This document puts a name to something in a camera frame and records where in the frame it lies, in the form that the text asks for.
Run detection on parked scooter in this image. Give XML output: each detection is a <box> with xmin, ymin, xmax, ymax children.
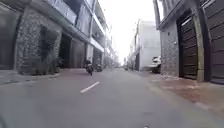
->
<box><xmin>95</xmin><ymin>63</ymin><xmax>104</xmax><ymax>73</ymax></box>

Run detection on motorcycle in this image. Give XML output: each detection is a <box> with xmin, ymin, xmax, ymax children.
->
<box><xmin>84</xmin><ymin>63</ymin><xmax>95</xmax><ymax>77</ymax></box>

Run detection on person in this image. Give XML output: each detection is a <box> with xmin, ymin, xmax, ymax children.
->
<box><xmin>85</xmin><ymin>57</ymin><xmax>93</xmax><ymax>68</ymax></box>

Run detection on grey asphalt road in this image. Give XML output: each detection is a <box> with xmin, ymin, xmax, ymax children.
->
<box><xmin>0</xmin><ymin>67</ymin><xmax>224</xmax><ymax>128</ymax></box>

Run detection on white building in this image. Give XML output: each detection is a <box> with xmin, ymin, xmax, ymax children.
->
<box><xmin>126</xmin><ymin>19</ymin><xmax>162</xmax><ymax>72</ymax></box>

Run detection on white car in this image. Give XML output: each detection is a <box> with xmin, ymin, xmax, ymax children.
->
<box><xmin>148</xmin><ymin>55</ymin><xmax>162</xmax><ymax>74</ymax></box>

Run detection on row of grey buildings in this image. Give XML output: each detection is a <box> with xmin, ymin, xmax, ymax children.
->
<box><xmin>0</xmin><ymin>0</ymin><xmax>121</xmax><ymax>76</ymax></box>

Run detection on building with dark doors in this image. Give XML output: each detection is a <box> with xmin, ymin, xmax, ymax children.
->
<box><xmin>152</xmin><ymin>0</ymin><xmax>224</xmax><ymax>85</ymax></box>

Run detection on reddish pavement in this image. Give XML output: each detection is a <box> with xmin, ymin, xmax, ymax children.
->
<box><xmin>133</xmin><ymin>69</ymin><xmax>224</xmax><ymax>118</ymax></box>

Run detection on grey pavement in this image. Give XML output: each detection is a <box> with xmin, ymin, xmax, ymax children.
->
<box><xmin>0</xmin><ymin>68</ymin><xmax>87</xmax><ymax>86</ymax></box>

